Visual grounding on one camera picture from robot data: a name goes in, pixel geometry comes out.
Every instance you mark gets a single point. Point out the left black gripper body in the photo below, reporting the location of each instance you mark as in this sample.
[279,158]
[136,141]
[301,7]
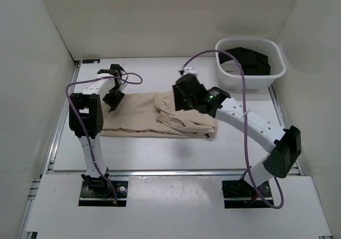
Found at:
[112,96]

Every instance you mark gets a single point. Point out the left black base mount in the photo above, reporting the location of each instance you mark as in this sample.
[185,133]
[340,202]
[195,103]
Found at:
[97,192]

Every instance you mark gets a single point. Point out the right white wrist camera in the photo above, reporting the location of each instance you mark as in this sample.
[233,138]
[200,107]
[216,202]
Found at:
[187,70]

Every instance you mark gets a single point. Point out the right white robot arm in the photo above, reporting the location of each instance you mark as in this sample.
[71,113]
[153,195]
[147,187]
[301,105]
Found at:
[283,146]

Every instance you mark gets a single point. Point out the beige trousers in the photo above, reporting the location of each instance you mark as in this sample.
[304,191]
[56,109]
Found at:
[153,115]

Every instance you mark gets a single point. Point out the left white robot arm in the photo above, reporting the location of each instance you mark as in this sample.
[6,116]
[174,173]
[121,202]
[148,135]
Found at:
[86,121]

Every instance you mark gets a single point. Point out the white front cover plate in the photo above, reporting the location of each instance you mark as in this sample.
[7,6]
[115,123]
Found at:
[174,207]

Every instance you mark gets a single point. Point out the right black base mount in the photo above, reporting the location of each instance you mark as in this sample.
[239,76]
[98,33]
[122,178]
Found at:
[238,194]

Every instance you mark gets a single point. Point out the white plastic basket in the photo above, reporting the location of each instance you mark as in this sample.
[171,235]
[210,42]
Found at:
[261,45]

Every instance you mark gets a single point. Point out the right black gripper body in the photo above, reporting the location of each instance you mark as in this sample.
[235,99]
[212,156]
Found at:
[181,102]

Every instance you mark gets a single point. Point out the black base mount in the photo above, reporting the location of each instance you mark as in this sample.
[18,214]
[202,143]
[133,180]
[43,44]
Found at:
[97,192]
[238,194]

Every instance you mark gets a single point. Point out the black trousers in basket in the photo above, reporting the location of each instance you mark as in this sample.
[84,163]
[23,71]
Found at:
[253,63]

